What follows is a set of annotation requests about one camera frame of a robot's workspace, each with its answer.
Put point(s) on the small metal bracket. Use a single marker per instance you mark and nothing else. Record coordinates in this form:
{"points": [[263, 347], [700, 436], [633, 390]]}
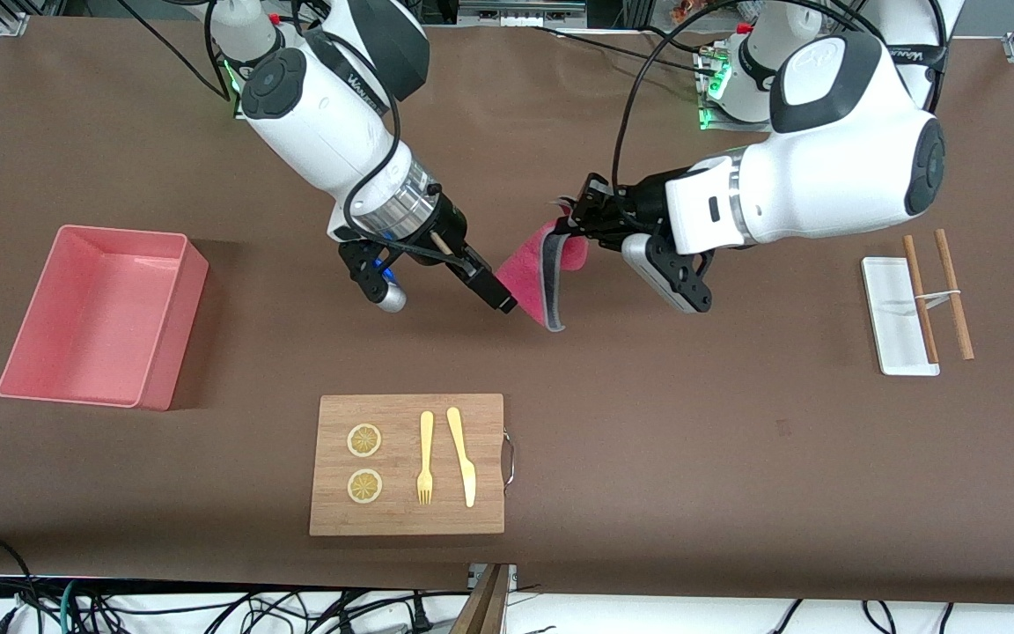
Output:
{"points": [[475, 577]]}

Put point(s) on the grey device with ports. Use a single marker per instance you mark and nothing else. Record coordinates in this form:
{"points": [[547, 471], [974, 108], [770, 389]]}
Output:
{"points": [[516, 11]]}

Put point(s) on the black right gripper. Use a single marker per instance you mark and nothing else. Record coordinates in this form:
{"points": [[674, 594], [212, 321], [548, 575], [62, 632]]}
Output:
{"points": [[445, 229]]}

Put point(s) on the pink cloth with grey edge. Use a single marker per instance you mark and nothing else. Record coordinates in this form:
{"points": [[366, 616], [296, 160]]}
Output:
{"points": [[529, 273]]}

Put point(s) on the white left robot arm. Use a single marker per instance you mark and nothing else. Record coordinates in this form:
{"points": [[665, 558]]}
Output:
{"points": [[833, 158]]}

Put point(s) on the brown table cover sheet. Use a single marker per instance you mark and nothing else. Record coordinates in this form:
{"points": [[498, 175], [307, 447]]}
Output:
{"points": [[648, 396]]}

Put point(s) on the pink plastic bin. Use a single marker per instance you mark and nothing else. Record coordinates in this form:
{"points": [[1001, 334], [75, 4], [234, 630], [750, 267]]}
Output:
{"points": [[93, 317]]}

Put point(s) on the wooden plank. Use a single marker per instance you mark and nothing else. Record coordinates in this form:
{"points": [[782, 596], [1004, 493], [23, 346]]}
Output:
{"points": [[485, 608]]}

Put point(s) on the yellow fork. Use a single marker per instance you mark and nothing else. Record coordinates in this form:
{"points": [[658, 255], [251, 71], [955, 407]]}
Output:
{"points": [[426, 440]]}

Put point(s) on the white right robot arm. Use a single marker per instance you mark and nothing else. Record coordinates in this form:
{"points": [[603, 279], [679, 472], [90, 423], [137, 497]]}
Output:
{"points": [[322, 114]]}

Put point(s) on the wooden cutting board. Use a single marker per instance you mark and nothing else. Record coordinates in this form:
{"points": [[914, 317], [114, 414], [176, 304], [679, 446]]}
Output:
{"points": [[331, 511]]}

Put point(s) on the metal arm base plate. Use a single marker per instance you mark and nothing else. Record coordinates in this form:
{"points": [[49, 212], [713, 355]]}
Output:
{"points": [[718, 125]]}

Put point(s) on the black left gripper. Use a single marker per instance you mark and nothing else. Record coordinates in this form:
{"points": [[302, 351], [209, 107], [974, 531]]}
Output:
{"points": [[633, 211]]}

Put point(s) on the white rectangular tray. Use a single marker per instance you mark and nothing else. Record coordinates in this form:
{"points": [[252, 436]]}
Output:
{"points": [[890, 308]]}

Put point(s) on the lemon slice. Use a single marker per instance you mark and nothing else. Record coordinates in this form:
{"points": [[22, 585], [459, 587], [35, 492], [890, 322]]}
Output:
{"points": [[364, 440], [364, 486]]}

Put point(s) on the yellow knife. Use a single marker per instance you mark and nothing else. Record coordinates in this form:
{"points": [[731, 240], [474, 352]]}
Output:
{"points": [[463, 458]]}

